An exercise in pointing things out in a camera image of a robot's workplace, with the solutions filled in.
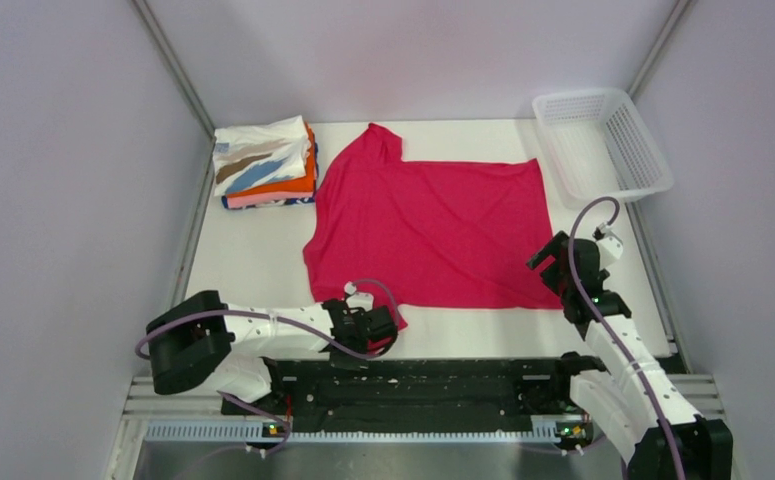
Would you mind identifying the crimson red t-shirt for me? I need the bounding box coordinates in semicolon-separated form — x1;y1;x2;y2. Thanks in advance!
303;123;561;311

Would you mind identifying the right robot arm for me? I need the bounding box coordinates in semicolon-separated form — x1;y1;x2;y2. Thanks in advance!
527;231;734;479

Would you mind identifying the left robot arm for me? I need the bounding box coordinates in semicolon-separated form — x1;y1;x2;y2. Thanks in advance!
135;290;400;414

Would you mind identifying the white plastic basket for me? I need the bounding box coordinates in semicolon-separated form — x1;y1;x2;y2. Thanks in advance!
532;88;674;209

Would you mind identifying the orange folded t-shirt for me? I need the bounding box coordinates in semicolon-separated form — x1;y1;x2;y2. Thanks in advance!
212;116;318;208

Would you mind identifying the pink folded t-shirt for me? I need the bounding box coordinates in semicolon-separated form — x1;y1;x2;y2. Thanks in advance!
222;192;314;210

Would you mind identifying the blue folded t-shirt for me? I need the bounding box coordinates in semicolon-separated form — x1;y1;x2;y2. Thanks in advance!
225;143;318;208

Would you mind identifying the white patterned folded t-shirt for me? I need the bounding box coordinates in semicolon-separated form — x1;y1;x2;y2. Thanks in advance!
212;116;311;197

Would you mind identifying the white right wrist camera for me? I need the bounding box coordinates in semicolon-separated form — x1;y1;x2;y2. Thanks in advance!
593;223;624;270

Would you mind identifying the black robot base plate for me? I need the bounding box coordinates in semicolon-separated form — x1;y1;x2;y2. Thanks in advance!
253;353;606;434

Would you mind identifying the white slotted cable duct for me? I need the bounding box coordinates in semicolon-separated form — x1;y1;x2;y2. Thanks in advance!
145;420;560;444

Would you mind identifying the aluminium rail frame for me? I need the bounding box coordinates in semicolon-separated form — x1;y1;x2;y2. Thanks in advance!
122;374;726;420

